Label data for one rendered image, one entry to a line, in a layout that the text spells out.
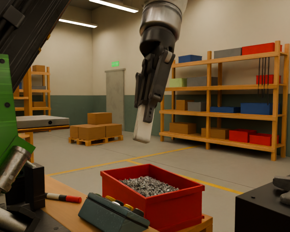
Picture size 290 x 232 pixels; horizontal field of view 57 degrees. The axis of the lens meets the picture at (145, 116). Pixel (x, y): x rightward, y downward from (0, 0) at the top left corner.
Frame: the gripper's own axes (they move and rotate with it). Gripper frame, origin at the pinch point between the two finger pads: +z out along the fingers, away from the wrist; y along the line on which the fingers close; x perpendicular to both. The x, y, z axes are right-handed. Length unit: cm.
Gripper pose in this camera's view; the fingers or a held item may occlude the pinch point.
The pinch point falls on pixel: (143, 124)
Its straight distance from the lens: 51.5
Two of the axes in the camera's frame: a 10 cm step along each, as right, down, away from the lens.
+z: -1.6, 9.2, -3.5
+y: -4.7, 2.4, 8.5
